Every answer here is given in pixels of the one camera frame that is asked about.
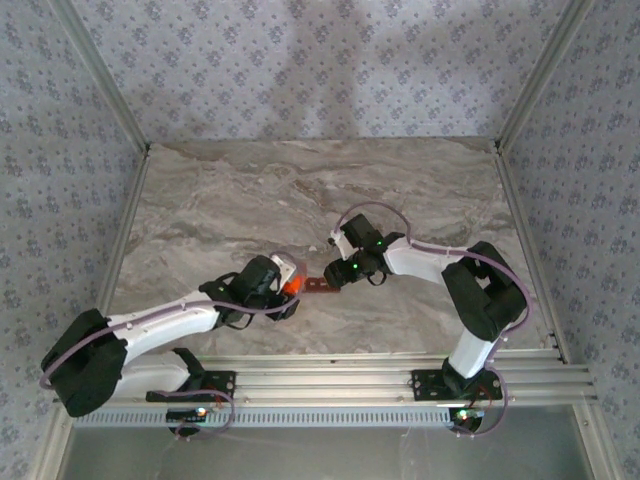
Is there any aluminium mounting rail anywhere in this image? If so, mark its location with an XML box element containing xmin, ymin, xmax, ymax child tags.
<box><xmin>53</xmin><ymin>352</ymin><xmax>599</xmax><ymax>405</ymax></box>

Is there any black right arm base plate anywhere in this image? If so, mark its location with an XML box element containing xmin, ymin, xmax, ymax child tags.
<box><xmin>410</xmin><ymin>368</ymin><xmax>504</xmax><ymax>401</ymax></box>

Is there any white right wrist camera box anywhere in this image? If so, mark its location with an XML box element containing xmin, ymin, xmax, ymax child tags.
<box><xmin>329</xmin><ymin>228</ymin><xmax>354</xmax><ymax>262</ymax></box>

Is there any aluminium table side rail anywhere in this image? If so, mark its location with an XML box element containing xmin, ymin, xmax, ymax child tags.
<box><xmin>492</xmin><ymin>144</ymin><xmax>574</xmax><ymax>364</ymax></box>
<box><xmin>74</xmin><ymin>144</ymin><xmax>151</xmax><ymax>369</ymax></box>

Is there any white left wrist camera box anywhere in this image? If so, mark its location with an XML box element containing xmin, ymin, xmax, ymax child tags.
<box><xmin>269</xmin><ymin>252</ymin><xmax>301</xmax><ymax>289</ymax></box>

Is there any brown pill organizer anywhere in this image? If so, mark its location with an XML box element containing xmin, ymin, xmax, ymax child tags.
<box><xmin>303</xmin><ymin>277</ymin><xmax>344</xmax><ymax>295</ymax></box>

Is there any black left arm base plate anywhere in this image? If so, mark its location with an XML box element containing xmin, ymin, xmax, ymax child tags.
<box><xmin>145</xmin><ymin>369</ymin><xmax>237</xmax><ymax>403</ymax></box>

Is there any aluminium frame leg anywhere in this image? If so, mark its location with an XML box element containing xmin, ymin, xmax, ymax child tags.
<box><xmin>572</xmin><ymin>404</ymin><xmax>617</xmax><ymax>480</ymax></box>
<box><xmin>29</xmin><ymin>404</ymin><xmax>76</xmax><ymax>480</ymax></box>

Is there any aluminium frame post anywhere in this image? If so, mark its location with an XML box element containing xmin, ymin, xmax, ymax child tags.
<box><xmin>47</xmin><ymin>0</ymin><xmax>152</xmax><ymax>154</ymax></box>
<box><xmin>493</xmin><ymin>0</ymin><xmax>599</xmax><ymax>154</ymax></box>

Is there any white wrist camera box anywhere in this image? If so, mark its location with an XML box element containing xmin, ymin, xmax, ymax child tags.
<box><xmin>269</xmin><ymin>252</ymin><xmax>301</xmax><ymax>289</ymax></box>
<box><xmin>329</xmin><ymin>228</ymin><xmax>354</xmax><ymax>262</ymax></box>

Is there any grey slotted cable duct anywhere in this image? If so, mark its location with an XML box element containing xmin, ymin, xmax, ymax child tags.
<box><xmin>73</xmin><ymin>405</ymin><xmax>454</xmax><ymax>429</ymax></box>

